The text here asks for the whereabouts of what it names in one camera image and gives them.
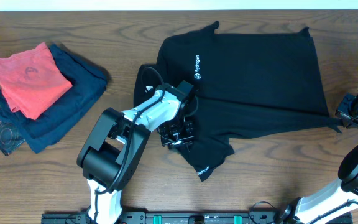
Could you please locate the black t-shirt with white logo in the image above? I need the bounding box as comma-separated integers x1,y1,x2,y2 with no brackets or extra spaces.
133,22,341,180

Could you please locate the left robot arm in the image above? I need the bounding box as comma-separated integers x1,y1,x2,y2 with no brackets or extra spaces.
76,81,195,223

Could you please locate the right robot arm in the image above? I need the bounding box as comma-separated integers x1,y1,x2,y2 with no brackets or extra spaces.
279,94,358,223

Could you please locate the folded navy blue t-shirt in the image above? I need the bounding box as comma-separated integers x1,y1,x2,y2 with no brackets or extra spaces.
0,44,108,153

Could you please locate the folded red t-shirt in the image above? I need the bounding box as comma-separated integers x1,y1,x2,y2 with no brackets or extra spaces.
0,42,72,120

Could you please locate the folded black patterned t-shirt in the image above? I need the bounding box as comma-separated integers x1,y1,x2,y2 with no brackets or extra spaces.
0,106,25,156

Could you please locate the black mounting rail base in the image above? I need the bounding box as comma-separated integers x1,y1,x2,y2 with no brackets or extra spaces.
41,211,353,224

